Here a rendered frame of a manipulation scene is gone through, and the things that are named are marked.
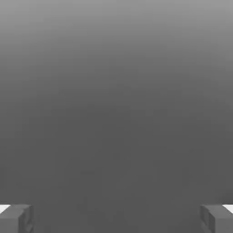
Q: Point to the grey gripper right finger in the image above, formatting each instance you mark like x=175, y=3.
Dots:
x=219, y=220

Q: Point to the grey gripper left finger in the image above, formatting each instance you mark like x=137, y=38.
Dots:
x=12, y=219

